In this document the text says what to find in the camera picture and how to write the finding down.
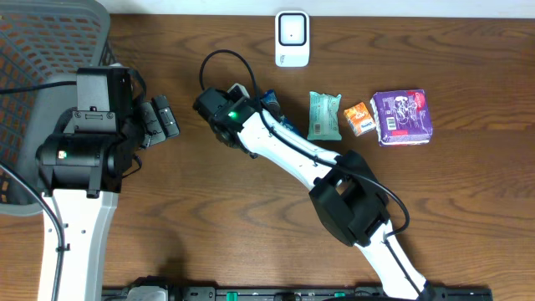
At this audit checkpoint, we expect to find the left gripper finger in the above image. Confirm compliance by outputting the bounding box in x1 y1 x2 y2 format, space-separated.
140 102 166 146
152 94 180 138

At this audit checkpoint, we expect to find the blue Oreo cookie packet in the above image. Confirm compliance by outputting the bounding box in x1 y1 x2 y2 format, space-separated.
260 89 301 136

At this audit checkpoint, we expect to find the teal wet wipes packet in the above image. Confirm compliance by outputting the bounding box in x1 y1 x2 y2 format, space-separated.
307 91 342 141

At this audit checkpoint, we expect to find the small orange box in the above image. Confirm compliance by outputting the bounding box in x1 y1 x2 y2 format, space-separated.
344 102 376 136

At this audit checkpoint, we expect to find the red purple snack packet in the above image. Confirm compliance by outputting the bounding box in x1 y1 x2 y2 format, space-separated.
370 89 433 146

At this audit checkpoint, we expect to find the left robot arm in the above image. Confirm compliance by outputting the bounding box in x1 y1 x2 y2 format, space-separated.
37 95 179 300

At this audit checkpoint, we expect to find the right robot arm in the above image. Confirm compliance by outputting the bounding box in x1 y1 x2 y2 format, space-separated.
198 98 434 300

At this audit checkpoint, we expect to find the grey plastic mesh basket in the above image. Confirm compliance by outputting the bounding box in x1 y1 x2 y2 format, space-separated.
1 1 115 216

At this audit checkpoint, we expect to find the left black cable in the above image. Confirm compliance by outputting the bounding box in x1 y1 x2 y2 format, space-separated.
0 79 79 301

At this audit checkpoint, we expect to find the black cable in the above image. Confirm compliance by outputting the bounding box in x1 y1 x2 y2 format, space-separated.
198 48 423 293
0 79 79 301

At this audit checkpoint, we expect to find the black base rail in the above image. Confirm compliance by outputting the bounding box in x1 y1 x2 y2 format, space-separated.
102 285 494 301

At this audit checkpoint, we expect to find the right black cable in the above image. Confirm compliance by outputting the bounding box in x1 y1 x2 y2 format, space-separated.
198 48 423 293

